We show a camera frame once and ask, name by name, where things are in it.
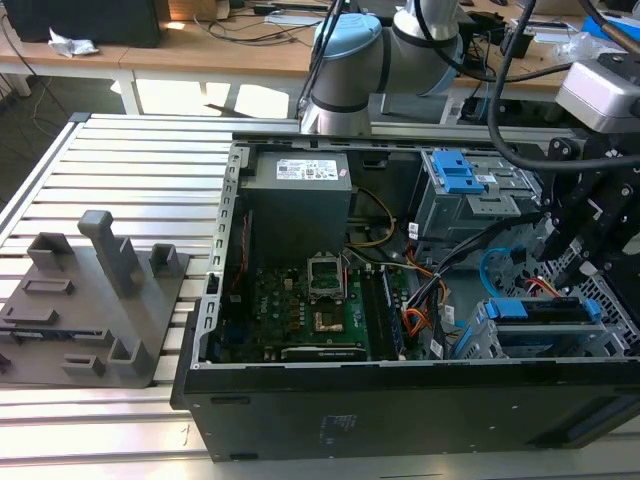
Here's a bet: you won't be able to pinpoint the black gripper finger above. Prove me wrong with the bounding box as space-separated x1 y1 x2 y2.
536 198 603 262
556 248 610 292

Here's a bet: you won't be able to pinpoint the metal disk bay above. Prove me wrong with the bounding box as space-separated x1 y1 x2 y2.
449 297 634 362

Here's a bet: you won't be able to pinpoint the black RAM slot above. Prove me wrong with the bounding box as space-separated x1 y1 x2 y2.
361 269 387 361

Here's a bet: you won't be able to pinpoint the metal drive cage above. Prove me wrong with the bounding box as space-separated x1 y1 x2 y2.
409 147 546 246

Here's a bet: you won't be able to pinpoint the blue empty drive carrier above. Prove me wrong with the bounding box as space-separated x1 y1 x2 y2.
432 148 486 195

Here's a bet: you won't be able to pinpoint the clear plastic bag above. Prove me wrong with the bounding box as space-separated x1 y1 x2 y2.
554 30 609 65

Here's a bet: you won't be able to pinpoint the blue product box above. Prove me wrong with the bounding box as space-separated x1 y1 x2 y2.
582 14 626 42

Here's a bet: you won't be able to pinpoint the small black device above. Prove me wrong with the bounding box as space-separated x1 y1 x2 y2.
499 27 535 59

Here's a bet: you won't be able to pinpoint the RAM stick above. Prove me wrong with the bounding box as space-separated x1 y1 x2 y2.
380 267 406 359

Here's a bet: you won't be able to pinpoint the metal socket cover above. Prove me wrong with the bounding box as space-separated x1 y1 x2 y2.
305 253 349 304

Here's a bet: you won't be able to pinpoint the black graphics card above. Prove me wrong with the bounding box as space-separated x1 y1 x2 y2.
279 345 369 363

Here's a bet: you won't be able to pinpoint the grey power supply unit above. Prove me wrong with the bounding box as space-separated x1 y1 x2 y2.
238 149 354 274

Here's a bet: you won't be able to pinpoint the black open PC case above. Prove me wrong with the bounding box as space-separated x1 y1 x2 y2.
169 130 640 464

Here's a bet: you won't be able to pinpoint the green motherboard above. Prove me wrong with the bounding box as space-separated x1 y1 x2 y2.
219 259 431 364

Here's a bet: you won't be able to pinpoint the long wooden desk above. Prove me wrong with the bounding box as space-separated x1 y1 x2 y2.
119 0 601 119

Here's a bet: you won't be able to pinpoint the brown cardboard box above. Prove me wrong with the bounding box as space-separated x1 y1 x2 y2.
167 0 232 23

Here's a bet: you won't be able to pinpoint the grey parts rack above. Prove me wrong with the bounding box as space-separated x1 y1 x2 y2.
0 209 192 390

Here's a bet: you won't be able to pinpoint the large black box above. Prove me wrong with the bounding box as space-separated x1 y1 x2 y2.
3 0 163 49

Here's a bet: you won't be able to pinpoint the crumpled white paper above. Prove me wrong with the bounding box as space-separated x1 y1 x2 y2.
47 27 100 58

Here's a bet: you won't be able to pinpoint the wooden desk white legs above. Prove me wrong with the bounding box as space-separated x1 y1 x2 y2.
0 14 144 115

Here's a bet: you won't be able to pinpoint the red orange disk power wire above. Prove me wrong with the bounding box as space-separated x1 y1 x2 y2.
523 276 558 300

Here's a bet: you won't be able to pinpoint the blue disk wire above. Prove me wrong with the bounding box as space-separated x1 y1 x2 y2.
478 243 525 301

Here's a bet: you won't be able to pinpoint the black sleeved cable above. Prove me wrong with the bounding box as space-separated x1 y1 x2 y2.
432 214 544 281

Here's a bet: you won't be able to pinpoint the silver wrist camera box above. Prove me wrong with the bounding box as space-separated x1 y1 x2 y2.
555 59 640 134

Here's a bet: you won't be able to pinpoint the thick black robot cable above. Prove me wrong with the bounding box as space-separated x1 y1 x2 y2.
486 0 640 174

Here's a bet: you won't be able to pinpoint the blue hanging cable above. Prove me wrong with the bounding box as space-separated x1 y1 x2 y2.
476 64 496 122

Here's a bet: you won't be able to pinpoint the orange red yellow wire bundle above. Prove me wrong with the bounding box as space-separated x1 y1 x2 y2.
402 249 451 344

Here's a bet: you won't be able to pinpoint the yellow black power wires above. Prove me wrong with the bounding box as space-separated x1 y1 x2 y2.
346 186 397 250

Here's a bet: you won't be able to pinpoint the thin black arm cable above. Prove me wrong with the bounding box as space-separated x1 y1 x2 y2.
296 0 351 115

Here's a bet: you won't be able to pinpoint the black desk cables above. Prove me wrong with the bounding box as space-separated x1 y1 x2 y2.
193 12 321 50

